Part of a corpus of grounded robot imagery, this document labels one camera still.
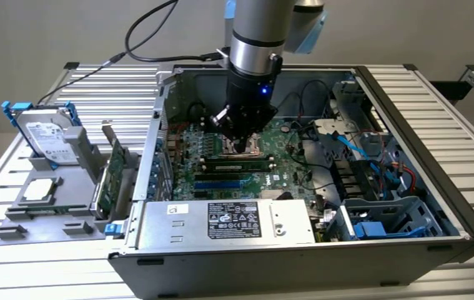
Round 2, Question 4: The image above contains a red SATA wire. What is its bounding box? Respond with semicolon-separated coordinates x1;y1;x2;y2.
402;164;419;192

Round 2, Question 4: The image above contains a blue SATA wire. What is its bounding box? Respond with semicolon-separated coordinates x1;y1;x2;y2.
330;131;371;161

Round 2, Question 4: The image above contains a black power wire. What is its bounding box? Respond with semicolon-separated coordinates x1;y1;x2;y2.
282;79;330;126

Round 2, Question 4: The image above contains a grey disk bay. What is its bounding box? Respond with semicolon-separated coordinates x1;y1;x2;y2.
338;196;450;242

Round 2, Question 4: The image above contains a black RAM slot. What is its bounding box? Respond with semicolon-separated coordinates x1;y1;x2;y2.
193;172;264;183

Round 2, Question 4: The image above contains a blue RAM slot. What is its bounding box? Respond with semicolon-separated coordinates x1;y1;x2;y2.
193;181;242;191

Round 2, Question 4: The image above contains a black case fan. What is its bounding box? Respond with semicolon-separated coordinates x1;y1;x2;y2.
335;160;383;201

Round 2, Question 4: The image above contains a silver hard disk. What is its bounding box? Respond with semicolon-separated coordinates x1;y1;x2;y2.
14;107;80;166

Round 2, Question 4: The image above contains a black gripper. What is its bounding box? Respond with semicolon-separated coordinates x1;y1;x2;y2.
209;64;284;154

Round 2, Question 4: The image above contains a blue disk bracket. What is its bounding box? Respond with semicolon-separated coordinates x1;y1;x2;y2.
1;100;84;170

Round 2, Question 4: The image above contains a CPU socket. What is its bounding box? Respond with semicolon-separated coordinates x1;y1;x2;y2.
214;131;264;156

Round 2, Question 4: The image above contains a metal drive cage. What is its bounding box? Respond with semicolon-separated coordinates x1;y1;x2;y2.
310;80;390;163

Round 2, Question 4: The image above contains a green motherboard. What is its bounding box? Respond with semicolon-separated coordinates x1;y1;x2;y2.
165;117;339;208

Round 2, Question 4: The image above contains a grey parts rack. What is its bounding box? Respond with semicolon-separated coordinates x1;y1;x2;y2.
0;126;142;247

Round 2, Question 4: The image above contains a blue case latch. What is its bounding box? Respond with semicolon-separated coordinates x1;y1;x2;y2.
104;221;121;238

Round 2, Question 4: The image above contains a green graphics card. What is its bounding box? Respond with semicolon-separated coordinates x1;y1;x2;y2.
89;119;128;220

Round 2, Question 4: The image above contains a silver power supply unit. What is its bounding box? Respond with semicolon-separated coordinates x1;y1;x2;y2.
134;199;317;251

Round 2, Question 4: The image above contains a black open PC case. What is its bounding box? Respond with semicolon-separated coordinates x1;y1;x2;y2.
106;64;474;298

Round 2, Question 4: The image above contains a silver chipset heatsink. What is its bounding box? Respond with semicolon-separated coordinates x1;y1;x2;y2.
260;188;294;201

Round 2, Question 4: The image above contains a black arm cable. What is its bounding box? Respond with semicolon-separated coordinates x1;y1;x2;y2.
37;0;230;104

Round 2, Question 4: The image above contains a silver CPU chip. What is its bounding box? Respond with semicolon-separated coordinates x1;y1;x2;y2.
22;179;61;201

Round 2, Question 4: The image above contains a green RAM stick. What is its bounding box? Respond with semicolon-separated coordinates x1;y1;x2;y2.
201;158;274;173
22;206;92;217

